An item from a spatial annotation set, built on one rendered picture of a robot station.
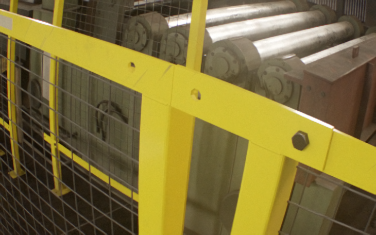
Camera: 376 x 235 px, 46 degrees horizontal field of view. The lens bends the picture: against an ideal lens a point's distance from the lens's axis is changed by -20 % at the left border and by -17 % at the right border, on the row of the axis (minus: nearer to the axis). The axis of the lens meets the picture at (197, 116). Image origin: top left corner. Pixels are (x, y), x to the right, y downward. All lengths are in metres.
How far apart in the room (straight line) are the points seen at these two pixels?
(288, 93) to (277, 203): 2.04
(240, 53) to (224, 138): 0.48
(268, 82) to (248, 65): 0.18
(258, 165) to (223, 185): 2.43
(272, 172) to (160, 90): 0.17
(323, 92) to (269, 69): 0.43
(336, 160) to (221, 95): 0.15
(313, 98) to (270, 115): 1.85
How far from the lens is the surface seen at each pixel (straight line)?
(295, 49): 3.37
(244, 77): 2.78
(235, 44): 2.77
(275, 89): 2.64
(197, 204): 3.21
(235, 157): 2.89
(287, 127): 0.53
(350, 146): 0.51
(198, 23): 2.30
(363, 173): 0.52
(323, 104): 2.37
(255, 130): 0.56
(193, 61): 2.35
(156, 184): 0.70
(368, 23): 11.34
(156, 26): 3.18
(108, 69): 0.70
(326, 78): 2.33
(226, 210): 3.02
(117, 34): 3.29
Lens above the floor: 2.06
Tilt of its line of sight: 25 degrees down
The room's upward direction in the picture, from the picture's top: 6 degrees clockwise
